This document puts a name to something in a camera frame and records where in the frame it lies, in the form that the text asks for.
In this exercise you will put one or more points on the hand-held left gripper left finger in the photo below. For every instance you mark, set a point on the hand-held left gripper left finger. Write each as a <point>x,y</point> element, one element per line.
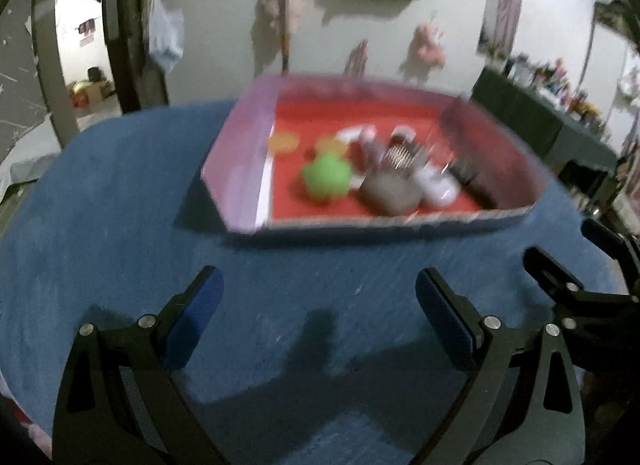
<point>200,315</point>

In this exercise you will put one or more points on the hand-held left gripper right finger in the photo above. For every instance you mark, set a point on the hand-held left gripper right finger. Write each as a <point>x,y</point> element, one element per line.
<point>445,317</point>

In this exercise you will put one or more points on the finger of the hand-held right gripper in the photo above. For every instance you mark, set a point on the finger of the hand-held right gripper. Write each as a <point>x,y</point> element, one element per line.
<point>607,242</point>
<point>555,272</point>

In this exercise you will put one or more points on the pink rounded case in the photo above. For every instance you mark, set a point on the pink rounded case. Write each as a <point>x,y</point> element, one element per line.
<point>440,189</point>

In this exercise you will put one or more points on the purple cardboard box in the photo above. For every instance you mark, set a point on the purple cardboard box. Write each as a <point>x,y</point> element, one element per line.
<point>240,170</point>

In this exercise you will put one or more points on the spiked metal roller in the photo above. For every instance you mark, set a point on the spiked metal roller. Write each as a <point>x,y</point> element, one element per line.
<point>405,157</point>

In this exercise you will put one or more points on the green duck toy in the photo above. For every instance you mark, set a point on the green duck toy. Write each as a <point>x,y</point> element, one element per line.
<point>327,177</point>

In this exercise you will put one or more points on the nail polish bottle pink cap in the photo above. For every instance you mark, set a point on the nail polish bottle pink cap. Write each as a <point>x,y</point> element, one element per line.
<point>370,145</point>

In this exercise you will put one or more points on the table with dark cloth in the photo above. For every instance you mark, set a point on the table with dark cloth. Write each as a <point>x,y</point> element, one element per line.
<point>530,120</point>

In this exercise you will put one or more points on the row of cosmetic bottles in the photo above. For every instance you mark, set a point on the row of cosmetic bottles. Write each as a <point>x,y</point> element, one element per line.
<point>555,85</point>

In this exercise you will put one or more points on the brown cardboard box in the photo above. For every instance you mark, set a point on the brown cardboard box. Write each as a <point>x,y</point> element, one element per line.
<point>90,94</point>

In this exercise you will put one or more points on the pink pig plush toy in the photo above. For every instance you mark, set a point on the pink pig plush toy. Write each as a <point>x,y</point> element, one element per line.
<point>430,45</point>

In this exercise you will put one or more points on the pink clothes hanger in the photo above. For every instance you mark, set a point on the pink clothes hanger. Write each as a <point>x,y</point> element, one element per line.
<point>358,59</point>

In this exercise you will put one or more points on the white plastic bag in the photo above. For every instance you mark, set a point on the white plastic bag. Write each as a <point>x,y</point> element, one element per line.
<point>167,35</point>

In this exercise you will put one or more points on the star print curtain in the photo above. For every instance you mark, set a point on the star print curtain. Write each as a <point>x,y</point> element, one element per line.
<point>17,85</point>

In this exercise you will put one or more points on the dark wooden door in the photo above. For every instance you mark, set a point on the dark wooden door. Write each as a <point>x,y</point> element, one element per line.
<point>130,20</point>

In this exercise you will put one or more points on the pale pink plush toy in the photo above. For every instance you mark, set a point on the pale pink plush toy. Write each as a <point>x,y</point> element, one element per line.
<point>300,5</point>

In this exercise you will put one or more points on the wall mirror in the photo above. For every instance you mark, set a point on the wall mirror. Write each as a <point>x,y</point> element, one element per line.
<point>505,10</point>

